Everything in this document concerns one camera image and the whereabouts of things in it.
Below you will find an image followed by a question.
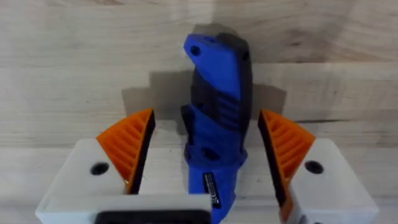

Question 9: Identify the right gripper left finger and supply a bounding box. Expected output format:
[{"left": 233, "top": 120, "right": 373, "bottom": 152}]
[{"left": 34, "top": 108, "right": 156, "bottom": 215}]

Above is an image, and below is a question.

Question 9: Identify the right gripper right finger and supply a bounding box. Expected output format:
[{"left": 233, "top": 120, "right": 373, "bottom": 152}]
[{"left": 257, "top": 108, "right": 381, "bottom": 224}]

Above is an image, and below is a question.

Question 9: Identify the blue electric screwdriver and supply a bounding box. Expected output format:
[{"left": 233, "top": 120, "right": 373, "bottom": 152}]
[{"left": 179, "top": 32, "right": 253, "bottom": 224}]

